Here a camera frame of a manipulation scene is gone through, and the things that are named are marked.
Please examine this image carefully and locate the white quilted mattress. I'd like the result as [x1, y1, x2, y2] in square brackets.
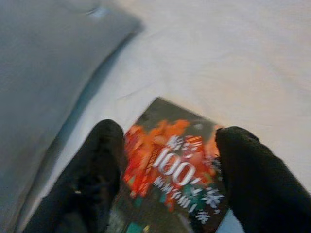
[16, 0, 311, 233]

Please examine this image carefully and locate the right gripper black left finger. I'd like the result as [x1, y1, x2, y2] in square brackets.
[23, 118, 127, 233]

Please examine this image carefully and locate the dark red and green book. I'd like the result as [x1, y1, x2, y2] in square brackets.
[106, 97, 231, 233]

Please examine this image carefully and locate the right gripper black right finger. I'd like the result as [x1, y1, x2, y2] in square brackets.
[215, 125, 311, 233]

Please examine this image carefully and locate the grey rectangular pillow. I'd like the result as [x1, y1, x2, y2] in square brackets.
[0, 0, 144, 233]

